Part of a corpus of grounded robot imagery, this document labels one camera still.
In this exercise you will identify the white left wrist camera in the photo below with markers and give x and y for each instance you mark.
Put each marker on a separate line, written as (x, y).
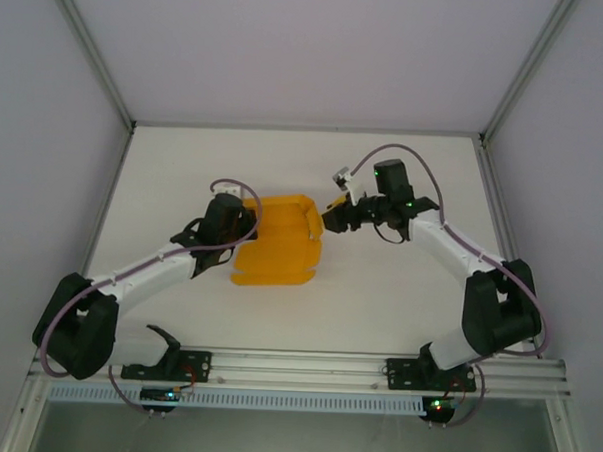
(229, 189)

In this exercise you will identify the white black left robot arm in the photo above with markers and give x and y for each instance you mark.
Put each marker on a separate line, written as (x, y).
(144, 274)

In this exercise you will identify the black controller board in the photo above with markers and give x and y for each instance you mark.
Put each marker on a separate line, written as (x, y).
(438, 408)
(161, 396)

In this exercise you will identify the aluminium table side rail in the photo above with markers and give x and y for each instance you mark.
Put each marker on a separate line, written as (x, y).
(497, 204)

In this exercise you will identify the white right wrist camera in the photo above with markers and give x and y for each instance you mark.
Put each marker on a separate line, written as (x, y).
(352, 185)

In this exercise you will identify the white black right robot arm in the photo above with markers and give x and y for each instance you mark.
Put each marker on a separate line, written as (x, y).
(450, 247)

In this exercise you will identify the aluminium mounting rail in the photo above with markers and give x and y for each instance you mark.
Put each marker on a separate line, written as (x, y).
(300, 366)

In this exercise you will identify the aluminium frame post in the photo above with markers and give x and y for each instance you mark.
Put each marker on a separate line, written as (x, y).
(528, 66)
(89, 46)

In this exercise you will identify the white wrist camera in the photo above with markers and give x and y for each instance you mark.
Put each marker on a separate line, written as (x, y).
(352, 185)
(229, 189)

